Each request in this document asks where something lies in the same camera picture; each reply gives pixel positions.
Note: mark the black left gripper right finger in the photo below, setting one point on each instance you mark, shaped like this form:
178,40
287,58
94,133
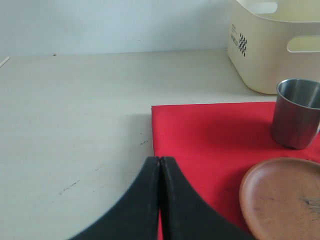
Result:
185,215

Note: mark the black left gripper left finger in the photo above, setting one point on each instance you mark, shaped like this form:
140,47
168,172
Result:
135,216

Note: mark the red paper table mat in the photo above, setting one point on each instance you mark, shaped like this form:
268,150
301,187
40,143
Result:
215,145

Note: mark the brown wooden plate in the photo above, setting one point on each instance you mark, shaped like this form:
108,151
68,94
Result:
280,199

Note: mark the stainless steel cup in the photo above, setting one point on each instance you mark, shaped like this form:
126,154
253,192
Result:
296,118

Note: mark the cream plastic bin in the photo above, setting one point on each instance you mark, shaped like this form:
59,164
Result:
274,40

